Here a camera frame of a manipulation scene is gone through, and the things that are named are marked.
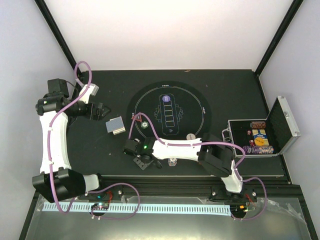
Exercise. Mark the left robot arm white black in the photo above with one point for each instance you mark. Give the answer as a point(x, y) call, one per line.
point(57, 180)

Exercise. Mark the boxed card deck in case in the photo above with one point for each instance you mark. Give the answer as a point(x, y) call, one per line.
point(260, 137)

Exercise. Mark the left circuit board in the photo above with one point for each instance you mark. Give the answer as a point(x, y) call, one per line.
point(100, 206)

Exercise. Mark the black aluminium rail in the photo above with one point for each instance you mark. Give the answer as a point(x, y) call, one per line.
point(164, 186)

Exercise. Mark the red dice in case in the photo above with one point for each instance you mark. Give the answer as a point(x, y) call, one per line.
point(250, 138)

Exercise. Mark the red triangular button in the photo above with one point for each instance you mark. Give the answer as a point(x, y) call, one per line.
point(137, 117)

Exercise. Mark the green chips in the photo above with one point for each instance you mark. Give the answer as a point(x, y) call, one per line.
point(144, 125)

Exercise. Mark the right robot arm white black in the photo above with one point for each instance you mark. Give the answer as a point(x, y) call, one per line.
point(216, 157)

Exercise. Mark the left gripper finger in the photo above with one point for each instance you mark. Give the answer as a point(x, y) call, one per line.
point(104, 108)
point(99, 115)

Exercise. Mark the purple chip row in case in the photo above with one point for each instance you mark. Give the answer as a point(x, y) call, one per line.
point(258, 150)

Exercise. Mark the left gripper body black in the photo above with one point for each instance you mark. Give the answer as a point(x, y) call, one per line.
point(89, 113)

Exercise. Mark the white dealer button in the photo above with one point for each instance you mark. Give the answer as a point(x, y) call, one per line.
point(191, 136)

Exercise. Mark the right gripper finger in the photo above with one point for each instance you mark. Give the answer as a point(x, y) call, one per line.
point(142, 162)
point(157, 164)

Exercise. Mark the light blue slotted strip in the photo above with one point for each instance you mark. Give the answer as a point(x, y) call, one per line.
point(148, 208)

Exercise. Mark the circuit board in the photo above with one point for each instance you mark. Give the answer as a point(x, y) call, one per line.
point(100, 206)
point(244, 208)

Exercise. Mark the right circuit board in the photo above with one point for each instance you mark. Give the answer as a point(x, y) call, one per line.
point(244, 208)

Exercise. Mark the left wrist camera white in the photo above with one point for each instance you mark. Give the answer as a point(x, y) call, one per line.
point(87, 91)

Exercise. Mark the brown chip row in case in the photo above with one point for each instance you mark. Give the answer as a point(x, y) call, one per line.
point(258, 124)

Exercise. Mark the round black poker mat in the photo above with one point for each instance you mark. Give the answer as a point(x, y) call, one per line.
point(188, 112)

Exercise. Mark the purple round button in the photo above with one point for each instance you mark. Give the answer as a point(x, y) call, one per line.
point(166, 98)

